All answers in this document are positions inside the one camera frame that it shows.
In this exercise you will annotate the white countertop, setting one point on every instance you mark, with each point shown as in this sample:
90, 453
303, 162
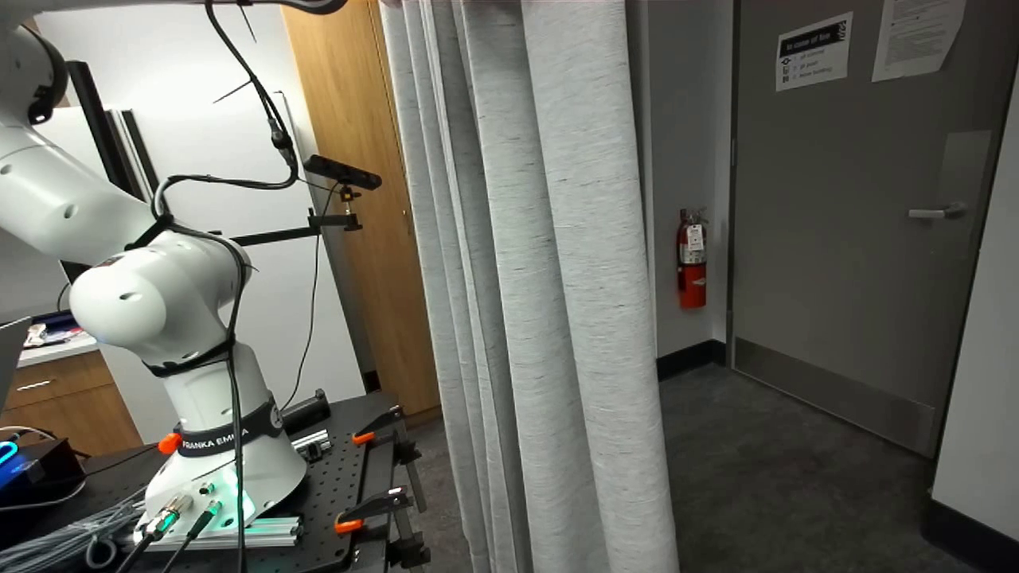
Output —
60, 348

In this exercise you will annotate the black box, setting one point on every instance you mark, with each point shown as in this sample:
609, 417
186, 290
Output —
48, 472

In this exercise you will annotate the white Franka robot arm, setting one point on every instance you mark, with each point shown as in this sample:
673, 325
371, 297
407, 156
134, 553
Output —
161, 297

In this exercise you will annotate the aluminium base plate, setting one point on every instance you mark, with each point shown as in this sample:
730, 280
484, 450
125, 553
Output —
259, 531

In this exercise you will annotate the red fire extinguisher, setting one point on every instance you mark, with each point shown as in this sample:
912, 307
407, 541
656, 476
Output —
692, 266

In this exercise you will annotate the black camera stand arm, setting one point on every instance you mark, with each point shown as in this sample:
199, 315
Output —
299, 230

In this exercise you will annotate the grey woven fabric curtain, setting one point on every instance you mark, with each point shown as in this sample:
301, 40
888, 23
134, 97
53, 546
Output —
563, 320

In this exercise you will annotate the grey door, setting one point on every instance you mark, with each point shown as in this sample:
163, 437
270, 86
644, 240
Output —
847, 266

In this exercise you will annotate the black camera on stand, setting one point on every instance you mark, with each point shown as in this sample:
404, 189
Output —
338, 172

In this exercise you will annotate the orange black bar clamp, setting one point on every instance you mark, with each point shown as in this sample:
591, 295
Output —
371, 432
170, 445
368, 516

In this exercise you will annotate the white paper notice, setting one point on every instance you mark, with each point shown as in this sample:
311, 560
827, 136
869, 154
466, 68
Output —
917, 36

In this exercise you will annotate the wooden cabinet door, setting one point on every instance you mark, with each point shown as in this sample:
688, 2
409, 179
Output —
371, 266

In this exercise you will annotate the wooden drawer cabinet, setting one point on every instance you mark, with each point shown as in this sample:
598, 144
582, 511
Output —
65, 409

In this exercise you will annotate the black slanted panel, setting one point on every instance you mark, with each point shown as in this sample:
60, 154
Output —
96, 130

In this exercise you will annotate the black perforated breadboard plate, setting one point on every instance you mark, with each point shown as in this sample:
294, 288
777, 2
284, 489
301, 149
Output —
330, 478

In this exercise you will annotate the dark printed door sign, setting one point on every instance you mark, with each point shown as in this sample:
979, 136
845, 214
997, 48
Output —
815, 53

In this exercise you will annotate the grey laptop corner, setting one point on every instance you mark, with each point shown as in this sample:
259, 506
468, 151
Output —
12, 356

